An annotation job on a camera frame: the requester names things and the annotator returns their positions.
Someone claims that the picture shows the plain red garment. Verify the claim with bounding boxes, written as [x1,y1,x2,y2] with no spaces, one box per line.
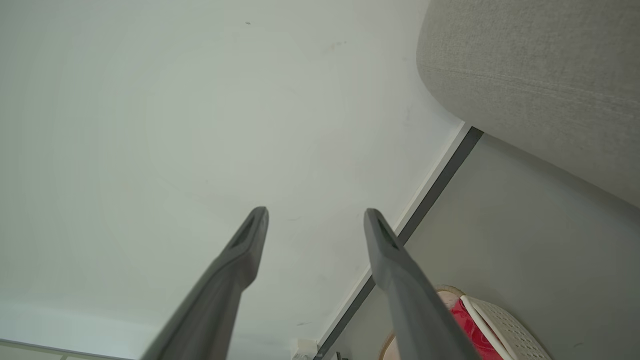
[449,299,503,360]

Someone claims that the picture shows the grey fabric sofa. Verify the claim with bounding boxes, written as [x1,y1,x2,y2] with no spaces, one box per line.
[416,0,640,210]

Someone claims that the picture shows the white wall outlet box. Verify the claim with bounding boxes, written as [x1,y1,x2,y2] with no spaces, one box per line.
[291,338,319,360]

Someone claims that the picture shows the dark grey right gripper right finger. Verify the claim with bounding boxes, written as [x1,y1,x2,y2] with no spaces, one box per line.
[363,208,481,360]

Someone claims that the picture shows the white perforated laundry basket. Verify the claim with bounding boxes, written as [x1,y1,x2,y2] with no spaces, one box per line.
[378,285,553,360]

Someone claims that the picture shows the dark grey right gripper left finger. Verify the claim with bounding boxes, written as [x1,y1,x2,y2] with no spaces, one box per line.
[141,206,270,360]

